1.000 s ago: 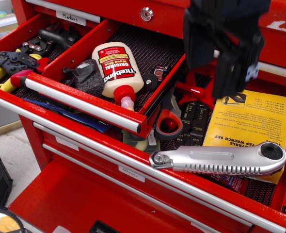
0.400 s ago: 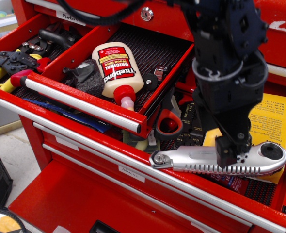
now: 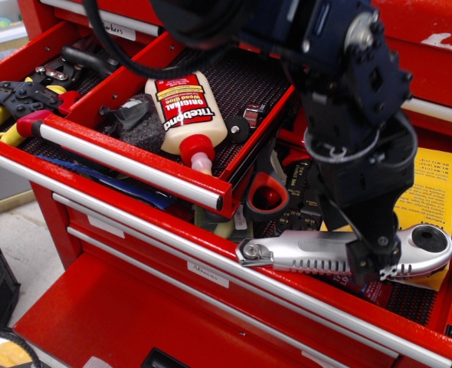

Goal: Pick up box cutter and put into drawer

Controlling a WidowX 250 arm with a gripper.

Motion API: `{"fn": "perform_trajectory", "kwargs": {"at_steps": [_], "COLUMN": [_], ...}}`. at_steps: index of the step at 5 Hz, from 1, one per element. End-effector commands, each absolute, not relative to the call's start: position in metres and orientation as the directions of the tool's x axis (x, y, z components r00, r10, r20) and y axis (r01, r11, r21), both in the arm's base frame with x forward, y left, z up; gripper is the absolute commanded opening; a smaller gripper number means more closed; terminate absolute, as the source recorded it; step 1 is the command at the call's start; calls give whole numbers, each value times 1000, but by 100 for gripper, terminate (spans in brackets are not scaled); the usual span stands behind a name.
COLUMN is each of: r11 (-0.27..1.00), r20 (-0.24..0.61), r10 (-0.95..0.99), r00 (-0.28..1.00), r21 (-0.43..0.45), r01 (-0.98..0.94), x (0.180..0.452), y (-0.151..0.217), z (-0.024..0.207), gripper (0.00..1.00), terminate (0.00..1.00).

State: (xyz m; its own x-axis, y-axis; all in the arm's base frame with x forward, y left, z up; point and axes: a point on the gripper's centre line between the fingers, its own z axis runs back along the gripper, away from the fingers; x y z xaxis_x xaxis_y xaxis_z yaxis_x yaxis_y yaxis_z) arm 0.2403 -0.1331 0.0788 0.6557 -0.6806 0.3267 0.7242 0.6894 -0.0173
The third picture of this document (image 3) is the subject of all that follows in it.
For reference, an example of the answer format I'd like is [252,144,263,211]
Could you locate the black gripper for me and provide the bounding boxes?
[305,111,418,284]

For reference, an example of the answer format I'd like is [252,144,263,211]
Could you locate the silver box cutter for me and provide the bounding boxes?
[236,224,452,284]

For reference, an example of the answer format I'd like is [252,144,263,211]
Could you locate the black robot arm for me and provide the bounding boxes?
[152,1,418,283]

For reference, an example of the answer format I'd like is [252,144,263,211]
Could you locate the lower red open drawer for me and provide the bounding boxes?
[0,68,452,368]

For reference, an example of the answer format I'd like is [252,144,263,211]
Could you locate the red open drawer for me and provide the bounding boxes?
[0,68,452,368]
[0,21,293,221]

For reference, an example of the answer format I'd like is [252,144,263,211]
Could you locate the yellow tap wrench set box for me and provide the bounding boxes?
[319,146,452,291]

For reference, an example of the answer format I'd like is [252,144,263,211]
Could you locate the upper red open drawer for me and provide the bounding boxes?
[0,21,293,221]

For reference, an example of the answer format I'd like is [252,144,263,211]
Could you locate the red threadlocker tube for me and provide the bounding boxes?
[326,275,393,308]

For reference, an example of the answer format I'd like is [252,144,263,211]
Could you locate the red black scissors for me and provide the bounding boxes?
[244,140,290,222]

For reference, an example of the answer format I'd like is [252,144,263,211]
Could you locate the red plastic clamp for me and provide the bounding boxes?
[277,113,312,166]

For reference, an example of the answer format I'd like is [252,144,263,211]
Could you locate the small chrome clip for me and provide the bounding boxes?
[241,103,267,129]

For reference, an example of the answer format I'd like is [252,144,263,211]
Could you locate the black round knob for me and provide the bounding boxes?
[225,116,250,143]

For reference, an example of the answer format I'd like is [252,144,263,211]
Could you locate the red tool chest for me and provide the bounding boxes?
[15,1,452,367]

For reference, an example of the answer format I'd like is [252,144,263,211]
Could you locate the blue paper package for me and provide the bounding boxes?
[37,155,176,210]

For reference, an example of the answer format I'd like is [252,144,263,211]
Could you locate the Titebond wood glue bottle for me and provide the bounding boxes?
[145,71,228,175]

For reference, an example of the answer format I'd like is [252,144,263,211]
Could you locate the grey abrasive sponge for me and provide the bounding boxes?
[99,94,165,153]

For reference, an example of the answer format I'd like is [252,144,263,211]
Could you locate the black wire stripper tool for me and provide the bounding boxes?
[276,159,322,235]

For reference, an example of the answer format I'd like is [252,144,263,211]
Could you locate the black handled pliers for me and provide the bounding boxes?
[30,35,120,90]

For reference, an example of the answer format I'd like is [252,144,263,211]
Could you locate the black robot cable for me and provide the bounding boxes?
[82,0,234,80]

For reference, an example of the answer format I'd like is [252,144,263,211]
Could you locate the yellow handled crimping tool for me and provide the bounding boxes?
[0,78,81,146]

